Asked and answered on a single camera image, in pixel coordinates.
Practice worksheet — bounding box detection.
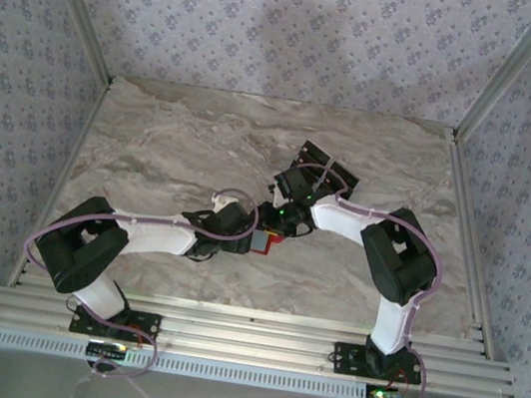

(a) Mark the wide aluminium extrusion base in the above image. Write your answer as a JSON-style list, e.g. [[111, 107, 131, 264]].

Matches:
[[0, 266, 525, 398]]

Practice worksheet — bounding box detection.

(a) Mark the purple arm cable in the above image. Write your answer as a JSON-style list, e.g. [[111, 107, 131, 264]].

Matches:
[[0, 156, 221, 398], [250, 160, 458, 398]]

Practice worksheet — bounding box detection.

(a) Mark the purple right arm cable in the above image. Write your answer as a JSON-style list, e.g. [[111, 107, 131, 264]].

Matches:
[[250, 160, 458, 398]]

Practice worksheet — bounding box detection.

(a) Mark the black credit card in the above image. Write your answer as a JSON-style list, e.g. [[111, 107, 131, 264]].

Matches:
[[330, 162, 363, 191], [295, 149, 329, 174], [301, 139, 334, 166], [324, 171, 359, 199]]

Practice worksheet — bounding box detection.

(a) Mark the aluminium frame post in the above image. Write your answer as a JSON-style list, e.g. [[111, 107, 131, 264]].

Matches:
[[12, 0, 129, 88], [454, 0, 531, 149]]

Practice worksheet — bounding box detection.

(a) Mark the grey slotted cable duct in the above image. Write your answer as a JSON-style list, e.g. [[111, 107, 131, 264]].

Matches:
[[0, 323, 371, 398]]

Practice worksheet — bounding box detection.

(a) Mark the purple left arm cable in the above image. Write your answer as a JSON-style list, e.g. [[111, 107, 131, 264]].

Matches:
[[0, 156, 221, 398]]

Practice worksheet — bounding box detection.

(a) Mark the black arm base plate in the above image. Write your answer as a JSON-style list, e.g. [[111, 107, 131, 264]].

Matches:
[[68, 300, 164, 346], [329, 339, 424, 388]]

